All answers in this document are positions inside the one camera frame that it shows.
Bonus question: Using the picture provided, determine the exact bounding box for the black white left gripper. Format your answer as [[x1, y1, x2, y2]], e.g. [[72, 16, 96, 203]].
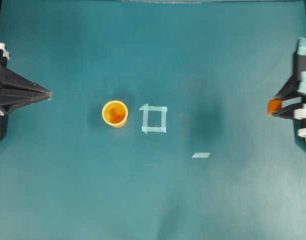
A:
[[0, 42, 52, 142]]

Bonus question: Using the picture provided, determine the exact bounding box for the orange yellow cup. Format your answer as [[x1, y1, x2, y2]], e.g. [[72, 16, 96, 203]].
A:
[[101, 100, 129, 128]]

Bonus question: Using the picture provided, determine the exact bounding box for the teal tape strip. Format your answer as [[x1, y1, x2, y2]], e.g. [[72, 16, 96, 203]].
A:
[[192, 152, 210, 159]]

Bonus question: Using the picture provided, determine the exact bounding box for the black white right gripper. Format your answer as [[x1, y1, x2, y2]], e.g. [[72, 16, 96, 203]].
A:
[[272, 37, 306, 143]]

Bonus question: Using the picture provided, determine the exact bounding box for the orange block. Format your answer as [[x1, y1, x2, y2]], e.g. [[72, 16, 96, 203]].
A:
[[266, 98, 283, 117]]

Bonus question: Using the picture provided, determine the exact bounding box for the teal tape square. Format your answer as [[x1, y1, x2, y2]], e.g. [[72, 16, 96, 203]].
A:
[[139, 103, 168, 134]]

